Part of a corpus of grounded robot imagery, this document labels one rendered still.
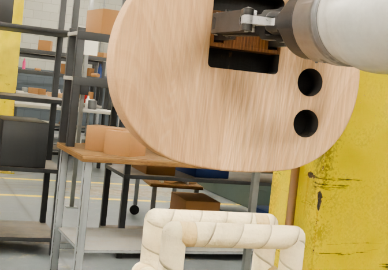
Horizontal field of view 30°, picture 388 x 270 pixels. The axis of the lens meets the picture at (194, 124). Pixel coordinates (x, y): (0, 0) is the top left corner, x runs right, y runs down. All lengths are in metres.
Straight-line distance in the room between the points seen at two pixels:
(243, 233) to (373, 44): 0.40
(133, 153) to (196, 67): 3.66
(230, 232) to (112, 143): 3.69
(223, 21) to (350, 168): 1.17
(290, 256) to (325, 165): 0.97
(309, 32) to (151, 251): 0.42
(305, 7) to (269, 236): 0.35
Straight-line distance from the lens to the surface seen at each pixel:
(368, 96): 1.98
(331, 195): 1.95
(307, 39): 0.72
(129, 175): 5.60
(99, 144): 4.72
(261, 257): 1.05
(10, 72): 9.70
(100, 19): 4.91
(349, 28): 0.63
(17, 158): 5.49
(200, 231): 0.92
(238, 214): 1.03
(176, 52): 0.92
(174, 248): 0.91
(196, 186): 6.72
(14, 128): 5.46
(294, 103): 0.98
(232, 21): 0.83
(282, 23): 0.78
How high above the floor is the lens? 1.38
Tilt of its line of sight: 3 degrees down
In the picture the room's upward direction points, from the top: 6 degrees clockwise
